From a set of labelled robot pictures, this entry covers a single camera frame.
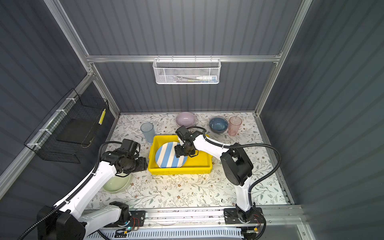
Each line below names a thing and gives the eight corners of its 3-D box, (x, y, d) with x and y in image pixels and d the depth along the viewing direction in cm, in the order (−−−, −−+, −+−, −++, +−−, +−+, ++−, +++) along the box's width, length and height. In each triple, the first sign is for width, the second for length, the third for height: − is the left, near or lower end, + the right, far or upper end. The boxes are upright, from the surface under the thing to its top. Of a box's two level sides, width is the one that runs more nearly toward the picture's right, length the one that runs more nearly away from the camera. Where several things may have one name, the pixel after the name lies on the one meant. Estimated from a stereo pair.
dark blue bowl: (209, 134, 109) (210, 129, 105) (209, 122, 117) (209, 117, 112) (227, 134, 109) (229, 129, 105) (225, 121, 117) (226, 117, 112)
